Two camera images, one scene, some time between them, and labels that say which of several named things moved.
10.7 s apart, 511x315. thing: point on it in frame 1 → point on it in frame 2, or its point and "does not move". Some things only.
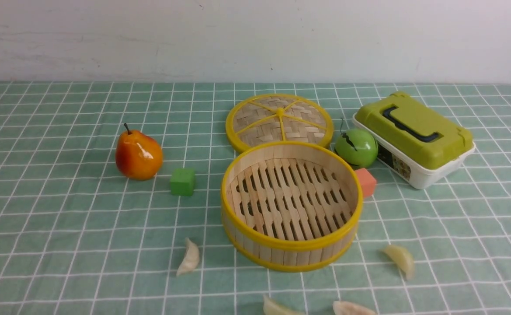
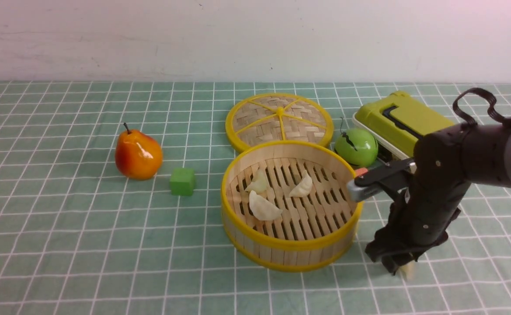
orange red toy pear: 138,156 does not move
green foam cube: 182,182 does not move
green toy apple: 358,146 does not move
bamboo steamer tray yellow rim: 290,206 does not move
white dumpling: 271,307 → 262,209
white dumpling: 344,308 → 304,188
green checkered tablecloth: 59,230 does not move
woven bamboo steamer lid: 273,117 does not move
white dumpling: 191,260 → 259,184
